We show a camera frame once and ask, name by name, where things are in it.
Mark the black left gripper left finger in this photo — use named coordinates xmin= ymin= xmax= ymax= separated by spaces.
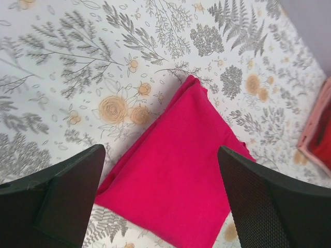
xmin=1 ymin=144 xmax=106 ymax=247

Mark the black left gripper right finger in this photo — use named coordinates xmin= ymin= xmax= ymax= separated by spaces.
xmin=218 ymin=146 xmax=330 ymax=247

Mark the magenta t-shirt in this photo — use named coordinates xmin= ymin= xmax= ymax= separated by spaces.
xmin=95 ymin=76 xmax=251 ymax=247

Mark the folded red t-shirt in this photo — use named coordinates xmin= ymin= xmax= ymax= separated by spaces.
xmin=309 ymin=122 xmax=330 ymax=169

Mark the folded pink t-shirt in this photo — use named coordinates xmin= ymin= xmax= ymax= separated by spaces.
xmin=297 ymin=79 xmax=330 ymax=176

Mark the floral patterned tablecloth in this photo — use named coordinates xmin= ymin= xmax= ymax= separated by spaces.
xmin=0 ymin=0 xmax=331 ymax=248

